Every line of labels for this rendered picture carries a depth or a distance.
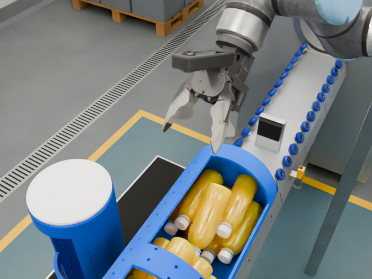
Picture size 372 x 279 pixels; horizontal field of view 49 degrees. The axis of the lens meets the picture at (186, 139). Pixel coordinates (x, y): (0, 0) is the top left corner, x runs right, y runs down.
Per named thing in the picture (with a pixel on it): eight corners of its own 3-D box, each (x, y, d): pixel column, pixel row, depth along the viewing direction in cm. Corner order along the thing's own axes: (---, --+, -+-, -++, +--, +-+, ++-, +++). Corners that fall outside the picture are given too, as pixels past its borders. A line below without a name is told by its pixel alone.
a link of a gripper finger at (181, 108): (177, 138, 83) (211, 108, 80) (159, 130, 78) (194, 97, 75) (171, 127, 84) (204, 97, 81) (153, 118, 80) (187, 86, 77)
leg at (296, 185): (302, 185, 272) (324, 112, 228) (299, 191, 268) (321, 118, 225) (294, 181, 274) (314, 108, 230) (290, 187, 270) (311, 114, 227)
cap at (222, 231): (216, 222, 117) (214, 227, 115) (228, 223, 114) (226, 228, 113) (221, 231, 119) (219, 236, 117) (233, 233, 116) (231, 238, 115)
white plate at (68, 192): (55, 150, 149) (56, 153, 150) (8, 209, 130) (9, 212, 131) (125, 169, 142) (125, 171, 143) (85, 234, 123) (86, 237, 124)
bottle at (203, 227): (235, 193, 115) (208, 256, 110) (227, 194, 122) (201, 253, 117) (213, 182, 114) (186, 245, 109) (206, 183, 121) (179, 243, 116)
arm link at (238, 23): (255, 11, 70) (212, 5, 76) (244, 37, 70) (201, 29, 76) (276, 35, 77) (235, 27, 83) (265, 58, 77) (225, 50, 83)
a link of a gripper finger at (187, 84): (183, 117, 78) (217, 86, 75) (177, 114, 76) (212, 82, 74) (173, 99, 80) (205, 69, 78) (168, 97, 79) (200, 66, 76)
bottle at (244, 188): (233, 174, 129) (210, 218, 117) (254, 174, 125) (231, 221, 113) (241, 190, 132) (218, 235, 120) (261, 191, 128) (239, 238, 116)
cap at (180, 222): (189, 218, 116) (185, 222, 115) (190, 226, 118) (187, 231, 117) (177, 213, 117) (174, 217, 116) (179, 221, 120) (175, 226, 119)
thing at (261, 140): (280, 149, 165) (287, 120, 154) (276, 156, 162) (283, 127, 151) (257, 141, 168) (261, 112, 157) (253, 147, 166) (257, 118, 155)
